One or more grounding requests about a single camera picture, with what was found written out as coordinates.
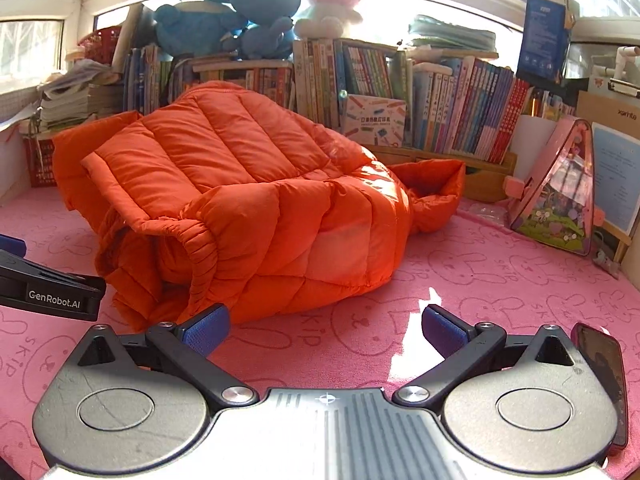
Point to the smartphone in red case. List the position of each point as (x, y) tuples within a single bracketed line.
[(602, 375)]

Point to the clipboard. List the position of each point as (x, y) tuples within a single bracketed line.
[(625, 87)]

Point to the clear plastic bag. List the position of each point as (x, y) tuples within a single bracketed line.
[(490, 214)]

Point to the stack of teal folders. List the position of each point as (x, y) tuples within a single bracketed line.
[(450, 32)]

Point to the plain blue plush toy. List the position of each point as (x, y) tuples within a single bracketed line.
[(200, 25)]

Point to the pink rabbit-print blanket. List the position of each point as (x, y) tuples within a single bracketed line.
[(450, 280)]

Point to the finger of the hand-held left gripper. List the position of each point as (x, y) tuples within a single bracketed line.
[(11, 245), (50, 292)]

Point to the wooden organizer drawer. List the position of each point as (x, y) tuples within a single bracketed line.
[(487, 187)]

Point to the white cylindrical container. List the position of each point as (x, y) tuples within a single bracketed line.
[(532, 145)]

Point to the wooden desk organizer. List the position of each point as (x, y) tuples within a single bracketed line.
[(490, 180)]

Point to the small red plastic basket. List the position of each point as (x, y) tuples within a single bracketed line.
[(100, 42)]

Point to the rolled paper tube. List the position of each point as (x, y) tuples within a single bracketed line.
[(127, 35)]

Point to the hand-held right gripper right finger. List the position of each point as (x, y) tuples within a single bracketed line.
[(442, 330)]

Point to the bundle of thin booklets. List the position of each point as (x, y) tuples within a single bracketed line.
[(550, 105)]

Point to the blue paper carton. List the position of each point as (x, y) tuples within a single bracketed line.
[(542, 35)]

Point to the shelf of mixed storybooks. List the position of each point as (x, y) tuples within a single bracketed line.
[(150, 80)]

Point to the white plastic pipe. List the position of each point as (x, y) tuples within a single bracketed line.
[(622, 60)]

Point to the small framed notice board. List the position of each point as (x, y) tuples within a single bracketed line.
[(617, 180)]

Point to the stack of paper workbooks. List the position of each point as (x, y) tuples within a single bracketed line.
[(75, 100)]

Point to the brown cardboard box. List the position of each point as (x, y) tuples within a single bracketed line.
[(610, 110)]

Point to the row of colourful paperbacks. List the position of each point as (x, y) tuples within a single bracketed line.
[(450, 105)]

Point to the white pencil-print box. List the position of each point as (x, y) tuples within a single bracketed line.
[(372, 122)]

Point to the small grey figurine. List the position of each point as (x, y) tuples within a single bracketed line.
[(606, 262)]

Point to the orange puffer jacket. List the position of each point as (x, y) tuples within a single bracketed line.
[(250, 185)]

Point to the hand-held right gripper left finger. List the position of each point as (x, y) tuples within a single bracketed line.
[(207, 330)]

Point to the pink triangular toy house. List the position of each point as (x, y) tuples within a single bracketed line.
[(555, 195)]

